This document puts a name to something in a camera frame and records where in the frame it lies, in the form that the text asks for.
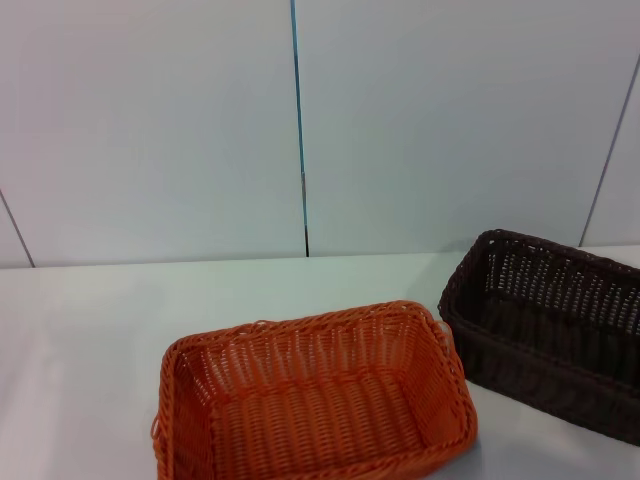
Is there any orange woven plastic basket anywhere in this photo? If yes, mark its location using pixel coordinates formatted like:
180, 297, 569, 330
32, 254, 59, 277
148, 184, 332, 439
149, 298, 479, 480

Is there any dark brown woven basket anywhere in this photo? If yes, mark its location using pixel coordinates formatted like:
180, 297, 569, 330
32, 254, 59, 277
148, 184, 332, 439
437, 228, 640, 446

